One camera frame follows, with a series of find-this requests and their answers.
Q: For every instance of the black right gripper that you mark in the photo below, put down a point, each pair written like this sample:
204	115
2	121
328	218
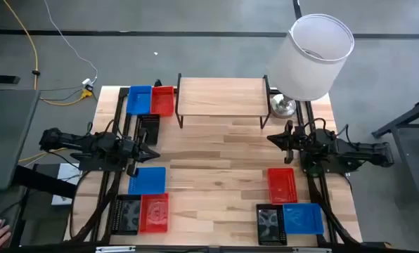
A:
301	142

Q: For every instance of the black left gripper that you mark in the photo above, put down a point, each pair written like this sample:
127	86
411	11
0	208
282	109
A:
132	151

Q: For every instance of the blue plastic basket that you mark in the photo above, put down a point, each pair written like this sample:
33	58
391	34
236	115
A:
139	100
149	181
302	218

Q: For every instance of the black plastic basket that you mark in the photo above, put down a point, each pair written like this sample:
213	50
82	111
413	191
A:
127	214
153	126
271	223

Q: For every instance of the red plastic basket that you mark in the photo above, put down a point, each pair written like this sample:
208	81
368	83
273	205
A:
282	186
162	102
154	212

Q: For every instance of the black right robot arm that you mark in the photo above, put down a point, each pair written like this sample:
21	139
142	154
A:
353	151

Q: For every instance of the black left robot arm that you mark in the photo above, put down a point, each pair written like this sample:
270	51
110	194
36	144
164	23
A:
90	142

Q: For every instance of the wooden shelf with black legs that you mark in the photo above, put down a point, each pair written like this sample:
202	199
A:
223	96

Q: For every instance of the silver lamp with white shade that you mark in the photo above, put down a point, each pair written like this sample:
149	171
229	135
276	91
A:
308	70

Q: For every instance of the white paper sheet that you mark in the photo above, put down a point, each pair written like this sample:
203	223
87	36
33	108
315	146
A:
67	174

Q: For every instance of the black diagonal desk bar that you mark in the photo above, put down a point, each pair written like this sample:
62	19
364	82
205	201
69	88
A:
44	182

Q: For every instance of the black beam with silver brackets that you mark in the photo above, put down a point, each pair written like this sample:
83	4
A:
209	250

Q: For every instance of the dark grey metal table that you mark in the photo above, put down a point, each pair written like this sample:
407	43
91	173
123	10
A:
406	147

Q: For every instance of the grey desk top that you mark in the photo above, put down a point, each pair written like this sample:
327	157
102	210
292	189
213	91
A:
5	140

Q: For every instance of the black flat bar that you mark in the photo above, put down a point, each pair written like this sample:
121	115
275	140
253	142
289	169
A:
2	79

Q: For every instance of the black table frame rail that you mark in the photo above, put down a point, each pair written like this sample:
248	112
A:
310	110
122	98

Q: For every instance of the small black bracket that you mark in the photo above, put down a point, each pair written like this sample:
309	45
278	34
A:
157	83

